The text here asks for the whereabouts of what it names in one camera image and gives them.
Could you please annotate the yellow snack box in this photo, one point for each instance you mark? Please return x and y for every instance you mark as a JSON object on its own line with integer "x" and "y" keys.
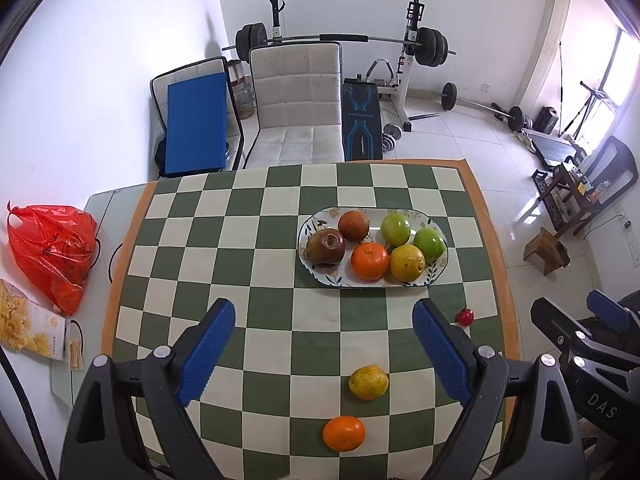
{"x": 25, "y": 325}

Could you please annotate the white padded chair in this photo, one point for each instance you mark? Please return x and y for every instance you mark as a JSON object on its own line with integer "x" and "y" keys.
{"x": 298, "y": 93}

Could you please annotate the barbell on floor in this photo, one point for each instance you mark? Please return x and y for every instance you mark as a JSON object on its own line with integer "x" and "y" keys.
{"x": 449, "y": 99}

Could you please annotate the orange bottom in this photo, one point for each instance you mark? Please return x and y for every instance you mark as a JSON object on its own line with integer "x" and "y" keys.
{"x": 344, "y": 433}

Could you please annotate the small wooden stool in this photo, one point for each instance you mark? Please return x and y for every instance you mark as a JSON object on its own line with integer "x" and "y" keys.
{"x": 546, "y": 253}

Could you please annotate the green white checkered tablecloth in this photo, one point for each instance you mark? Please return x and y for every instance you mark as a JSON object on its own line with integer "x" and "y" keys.
{"x": 283, "y": 374}

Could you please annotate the dark red apple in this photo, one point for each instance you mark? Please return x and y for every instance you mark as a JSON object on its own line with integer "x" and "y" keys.
{"x": 327, "y": 246}

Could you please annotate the orange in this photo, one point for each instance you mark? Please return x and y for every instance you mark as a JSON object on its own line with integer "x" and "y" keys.
{"x": 344, "y": 433}
{"x": 370, "y": 261}

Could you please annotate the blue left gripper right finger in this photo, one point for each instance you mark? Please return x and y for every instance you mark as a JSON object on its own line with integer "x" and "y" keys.
{"x": 447, "y": 348}

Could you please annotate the yellow lemon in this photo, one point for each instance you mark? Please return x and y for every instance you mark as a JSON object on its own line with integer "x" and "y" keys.
{"x": 368, "y": 383}
{"x": 407, "y": 263}

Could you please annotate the floral oval ceramic plate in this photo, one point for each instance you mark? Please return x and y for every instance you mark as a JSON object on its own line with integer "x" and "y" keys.
{"x": 341, "y": 275}

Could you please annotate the blue folded mat chair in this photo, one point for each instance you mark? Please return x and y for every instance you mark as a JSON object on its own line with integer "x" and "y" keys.
{"x": 202, "y": 128}

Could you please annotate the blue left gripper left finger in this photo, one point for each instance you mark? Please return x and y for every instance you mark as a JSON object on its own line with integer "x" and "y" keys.
{"x": 199, "y": 348}

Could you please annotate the red cherry tomato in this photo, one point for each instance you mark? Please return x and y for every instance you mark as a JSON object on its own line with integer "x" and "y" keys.
{"x": 465, "y": 317}

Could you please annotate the white weight rack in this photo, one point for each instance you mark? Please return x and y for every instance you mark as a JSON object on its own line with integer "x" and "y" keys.
{"x": 422, "y": 46}

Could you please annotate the red plastic bag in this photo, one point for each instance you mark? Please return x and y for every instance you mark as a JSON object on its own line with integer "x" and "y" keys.
{"x": 54, "y": 246}

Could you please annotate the black blue exercise board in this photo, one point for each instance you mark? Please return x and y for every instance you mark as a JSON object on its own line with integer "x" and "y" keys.
{"x": 361, "y": 121}

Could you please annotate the green apple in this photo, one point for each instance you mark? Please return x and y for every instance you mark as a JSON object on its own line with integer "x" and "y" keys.
{"x": 395, "y": 229}
{"x": 430, "y": 243}

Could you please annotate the brown red round fruit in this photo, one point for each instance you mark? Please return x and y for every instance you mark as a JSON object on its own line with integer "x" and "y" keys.
{"x": 354, "y": 225}

